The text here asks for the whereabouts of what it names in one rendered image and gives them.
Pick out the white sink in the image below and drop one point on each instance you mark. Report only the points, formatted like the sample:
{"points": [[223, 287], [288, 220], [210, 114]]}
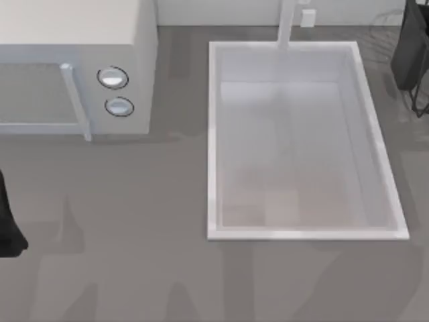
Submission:
{"points": [[295, 151]]}

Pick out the small microwave knob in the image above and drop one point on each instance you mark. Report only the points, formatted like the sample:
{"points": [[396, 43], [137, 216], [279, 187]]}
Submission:
{"points": [[119, 107]]}

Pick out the large microwave knob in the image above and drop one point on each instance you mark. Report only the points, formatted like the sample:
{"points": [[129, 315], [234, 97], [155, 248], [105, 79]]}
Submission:
{"points": [[112, 78]]}

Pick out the tall white tap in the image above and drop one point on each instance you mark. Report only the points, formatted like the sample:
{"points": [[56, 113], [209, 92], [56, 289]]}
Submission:
{"points": [[285, 23]]}

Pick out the pale microwave oven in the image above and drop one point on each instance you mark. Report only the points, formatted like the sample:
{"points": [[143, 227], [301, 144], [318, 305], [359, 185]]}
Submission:
{"points": [[110, 27]]}

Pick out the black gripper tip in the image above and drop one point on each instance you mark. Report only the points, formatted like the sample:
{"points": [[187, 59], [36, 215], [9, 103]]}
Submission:
{"points": [[8, 224]]}

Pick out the black chair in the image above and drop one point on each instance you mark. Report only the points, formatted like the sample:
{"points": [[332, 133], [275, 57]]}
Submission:
{"points": [[413, 50]]}

